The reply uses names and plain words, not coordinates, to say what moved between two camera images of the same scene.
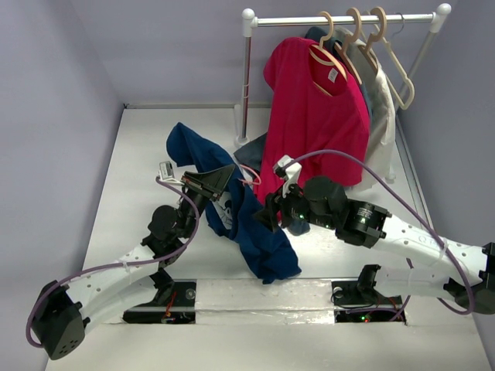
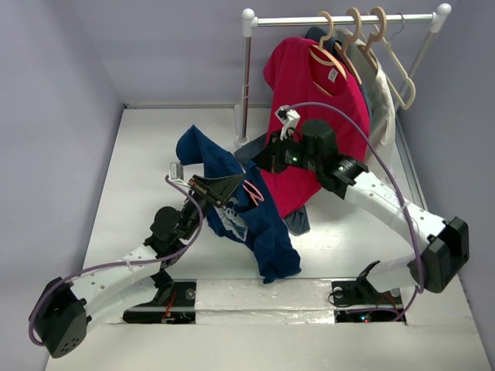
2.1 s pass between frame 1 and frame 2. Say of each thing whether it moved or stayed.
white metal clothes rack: stayed
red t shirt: stayed
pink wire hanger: moved
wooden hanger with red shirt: stayed
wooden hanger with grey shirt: stayed
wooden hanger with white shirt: stayed
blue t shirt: moved
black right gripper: moved
